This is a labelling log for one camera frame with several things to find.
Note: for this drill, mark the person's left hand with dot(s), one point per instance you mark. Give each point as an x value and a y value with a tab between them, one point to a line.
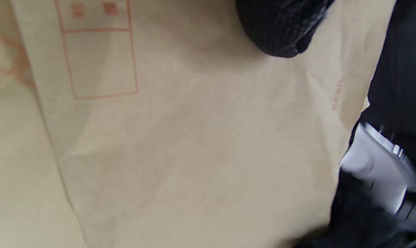
280	24

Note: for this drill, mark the person's right hand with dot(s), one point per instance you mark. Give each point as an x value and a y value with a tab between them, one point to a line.
359	220

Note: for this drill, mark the pile of brown envelopes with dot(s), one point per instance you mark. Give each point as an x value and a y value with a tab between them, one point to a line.
194	137

